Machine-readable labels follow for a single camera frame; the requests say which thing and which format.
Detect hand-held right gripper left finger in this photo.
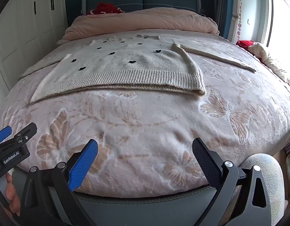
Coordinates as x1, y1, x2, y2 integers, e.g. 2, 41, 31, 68
18, 139, 99, 226

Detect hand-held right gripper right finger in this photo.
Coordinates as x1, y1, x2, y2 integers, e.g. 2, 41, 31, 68
192, 137, 280, 226

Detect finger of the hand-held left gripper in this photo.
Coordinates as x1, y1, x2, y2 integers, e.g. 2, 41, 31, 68
7, 122, 38, 147
0, 126, 13, 144

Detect cream knit sweater black hearts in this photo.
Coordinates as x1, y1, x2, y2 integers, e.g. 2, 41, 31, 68
19, 35, 257, 104

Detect person's left hand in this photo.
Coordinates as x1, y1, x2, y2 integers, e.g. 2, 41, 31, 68
5, 171, 21, 217

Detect pink floral printed blanket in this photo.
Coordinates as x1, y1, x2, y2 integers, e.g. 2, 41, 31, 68
0, 29, 290, 198

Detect person's grey fleece leg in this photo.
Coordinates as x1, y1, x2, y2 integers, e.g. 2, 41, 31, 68
230, 154, 285, 226

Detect white wardrobe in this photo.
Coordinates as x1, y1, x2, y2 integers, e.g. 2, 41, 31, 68
0, 0, 69, 95

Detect cream crumpled cloth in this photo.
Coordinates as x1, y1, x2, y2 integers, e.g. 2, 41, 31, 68
247, 42, 290, 85

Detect red cloth by window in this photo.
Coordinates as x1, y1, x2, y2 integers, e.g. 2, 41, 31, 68
236, 40, 255, 51

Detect red cloth at headboard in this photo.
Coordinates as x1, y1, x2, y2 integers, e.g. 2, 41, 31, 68
87, 2, 124, 16

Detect pink duvet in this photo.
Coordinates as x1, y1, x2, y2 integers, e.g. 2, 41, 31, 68
57, 7, 221, 44

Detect bright window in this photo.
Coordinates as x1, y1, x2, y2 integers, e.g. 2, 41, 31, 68
265, 0, 290, 57

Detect grey curtain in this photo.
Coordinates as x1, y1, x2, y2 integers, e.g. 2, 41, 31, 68
215, 0, 238, 39

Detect dark leather bed frame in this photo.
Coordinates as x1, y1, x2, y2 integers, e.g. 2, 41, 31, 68
72, 185, 222, 226

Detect hanging red ornament string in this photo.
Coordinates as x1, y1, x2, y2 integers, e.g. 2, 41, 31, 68
237, 0, 243, 43

